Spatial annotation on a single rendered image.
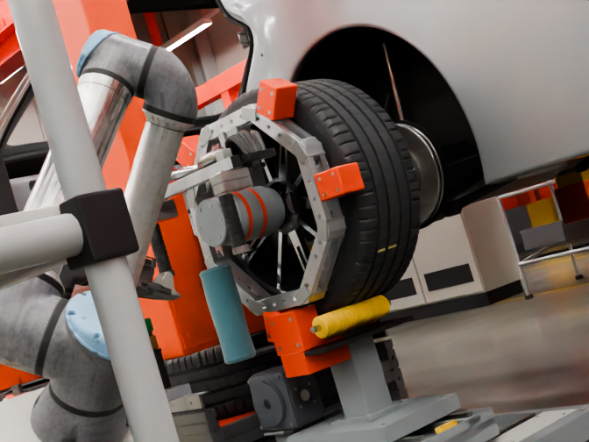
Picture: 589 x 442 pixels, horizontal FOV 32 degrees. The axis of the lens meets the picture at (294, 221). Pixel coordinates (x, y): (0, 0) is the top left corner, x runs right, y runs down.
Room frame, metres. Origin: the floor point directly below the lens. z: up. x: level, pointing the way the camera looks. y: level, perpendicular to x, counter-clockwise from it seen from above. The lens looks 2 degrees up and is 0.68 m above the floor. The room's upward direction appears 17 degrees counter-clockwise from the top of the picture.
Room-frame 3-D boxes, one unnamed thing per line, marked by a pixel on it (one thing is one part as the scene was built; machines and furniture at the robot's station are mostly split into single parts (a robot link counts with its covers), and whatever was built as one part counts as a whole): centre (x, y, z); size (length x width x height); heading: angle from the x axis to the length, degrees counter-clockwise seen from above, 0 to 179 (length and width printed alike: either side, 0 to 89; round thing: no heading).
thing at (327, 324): (2.77, -0.08, 0.51); 0.29 x 0.06 x 0.06; 131
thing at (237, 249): (2.51, 0.14, 0.83); 0.04 x 0.04 x 0.16
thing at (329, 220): (2.79, 0.08, 0.85); 0.54 x 0.07 x 0.54; 41
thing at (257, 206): (2.75, 0.13, 0.85); 0.21 x 0.14 x 0.14; 131
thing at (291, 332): (2.82, 0.05, 0.48); 0.16 x 0.12 x 0.17; 131
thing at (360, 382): (2.91, -0.05, 0.32); 0.40 x 0.30 x 0.28; 41
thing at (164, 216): (2.79, 0.35, 0.93); 0.09 x 0.05 x 0.05; 131
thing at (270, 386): (3.18, 0.07, 0.26); 0.42 x 0.18 x 0.35; 131
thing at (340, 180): (2.56, -0.13, 0.85); 0.09 x 0.08 x 0.07; 41
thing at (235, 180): (2.53, 0.12, 0.93); 0.09 x 0.05 x 0.05; 131
